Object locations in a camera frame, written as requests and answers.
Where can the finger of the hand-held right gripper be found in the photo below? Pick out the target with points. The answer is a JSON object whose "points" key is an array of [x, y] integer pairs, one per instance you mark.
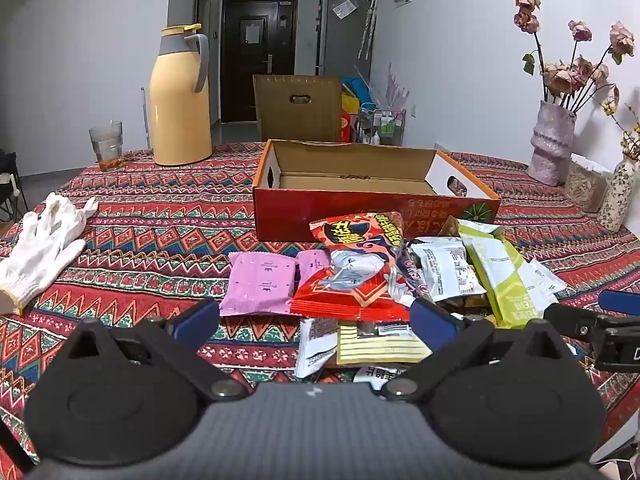
{"points": [[570, 321], [620, 302]]}

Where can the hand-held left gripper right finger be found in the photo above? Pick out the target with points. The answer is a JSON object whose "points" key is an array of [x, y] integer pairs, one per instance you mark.
{"points": [[435, 320]]}

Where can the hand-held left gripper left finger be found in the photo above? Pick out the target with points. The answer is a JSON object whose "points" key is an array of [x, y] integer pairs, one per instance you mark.
{"points": [[197, 317]]}

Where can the white green snack packet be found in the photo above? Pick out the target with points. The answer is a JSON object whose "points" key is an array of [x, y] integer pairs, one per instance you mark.
{"points": [[542, 280]]}

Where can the white labelled snack packet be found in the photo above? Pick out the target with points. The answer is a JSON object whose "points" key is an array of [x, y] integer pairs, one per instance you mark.
{"points": [[445, 270]]}

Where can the yellow striped snack packet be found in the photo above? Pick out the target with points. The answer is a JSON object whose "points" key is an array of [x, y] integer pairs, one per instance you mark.
{"points": [[380, 347]]}

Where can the pink snack packet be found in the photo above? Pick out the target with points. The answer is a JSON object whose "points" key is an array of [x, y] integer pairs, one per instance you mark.
{"points": [[312, 265], [260, 285]]}

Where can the white black-lettered snack packet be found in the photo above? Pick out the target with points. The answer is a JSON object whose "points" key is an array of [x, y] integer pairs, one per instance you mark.
{"points": [[375, 374]]}

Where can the red cartoon snack packet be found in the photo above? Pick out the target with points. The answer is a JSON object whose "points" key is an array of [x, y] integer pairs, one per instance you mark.
{"points": [[360, 232]]}

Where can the white grey snack packet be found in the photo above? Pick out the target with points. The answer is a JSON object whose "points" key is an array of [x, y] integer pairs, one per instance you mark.
{"points": [[315, 345]]}

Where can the red cardboard box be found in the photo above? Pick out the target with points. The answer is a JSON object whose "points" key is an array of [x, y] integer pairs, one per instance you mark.
{"points": [[350, 205]]}

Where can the small floral vase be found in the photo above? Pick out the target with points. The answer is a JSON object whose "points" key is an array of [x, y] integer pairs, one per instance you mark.
{"points": [[617, 195]]}

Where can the clear container of pellets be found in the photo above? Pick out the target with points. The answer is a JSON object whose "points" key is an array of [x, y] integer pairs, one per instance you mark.
{"points": [[585, 182]]}

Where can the yellow flower twigs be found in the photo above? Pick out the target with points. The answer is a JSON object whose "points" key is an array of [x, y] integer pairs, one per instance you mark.
{"points": [[630, 135]]}

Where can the white cotton glove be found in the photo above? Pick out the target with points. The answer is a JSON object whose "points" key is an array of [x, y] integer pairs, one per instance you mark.
{"points": [[45, 245]]}

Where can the pink textured vase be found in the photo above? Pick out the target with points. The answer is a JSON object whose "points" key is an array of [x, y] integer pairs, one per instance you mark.
{"points": [[552, 145]]}

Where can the glass cup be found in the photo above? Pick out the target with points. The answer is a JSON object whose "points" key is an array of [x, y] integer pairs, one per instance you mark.
{"points": [[106, 147]]}

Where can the yellow thermos jug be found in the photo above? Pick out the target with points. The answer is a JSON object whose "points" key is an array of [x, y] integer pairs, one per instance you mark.
{"points": [[180, 110]]}

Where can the white pole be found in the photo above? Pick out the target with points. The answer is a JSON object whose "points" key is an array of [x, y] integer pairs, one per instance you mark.
{"points": [[145, 115]]}

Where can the red yellow carton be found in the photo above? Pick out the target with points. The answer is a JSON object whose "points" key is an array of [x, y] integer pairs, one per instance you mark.
{"points": [[348, 120]]}

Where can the brown cardboard box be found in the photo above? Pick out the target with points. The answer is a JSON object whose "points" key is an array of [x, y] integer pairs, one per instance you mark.
{"points": [[295, 120]]}

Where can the black folding chair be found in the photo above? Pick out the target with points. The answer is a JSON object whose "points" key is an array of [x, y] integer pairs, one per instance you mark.
{"points": [[7, 180]]}

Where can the purple dried grass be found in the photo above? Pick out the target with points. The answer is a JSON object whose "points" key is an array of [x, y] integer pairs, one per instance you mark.
{"points": [[397, 87]]}

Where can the dried pink roses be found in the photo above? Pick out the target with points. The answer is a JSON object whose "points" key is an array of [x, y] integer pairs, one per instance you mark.
{"points": [[565, 70]]}

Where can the blue roll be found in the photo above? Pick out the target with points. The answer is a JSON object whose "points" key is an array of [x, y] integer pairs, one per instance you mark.
{"points": [[357, 87]]}

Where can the dark entrance door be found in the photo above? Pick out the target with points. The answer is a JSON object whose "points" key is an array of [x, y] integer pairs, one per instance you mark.
{"points": [[250, 60]]}

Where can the paper on door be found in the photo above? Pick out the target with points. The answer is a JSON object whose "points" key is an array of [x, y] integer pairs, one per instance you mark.
{"points": [[251, 35]]}

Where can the grey refrigerator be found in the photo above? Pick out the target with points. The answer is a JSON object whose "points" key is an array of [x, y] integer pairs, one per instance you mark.
{"points": [[345, 45]]}

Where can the white folded umbrella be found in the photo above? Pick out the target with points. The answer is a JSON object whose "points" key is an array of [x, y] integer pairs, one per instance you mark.
{"points": [[369, 27]]}

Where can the plastic bag on refrigerator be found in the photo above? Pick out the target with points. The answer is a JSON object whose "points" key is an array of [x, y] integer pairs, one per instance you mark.
{"points": [[344, 7]]}

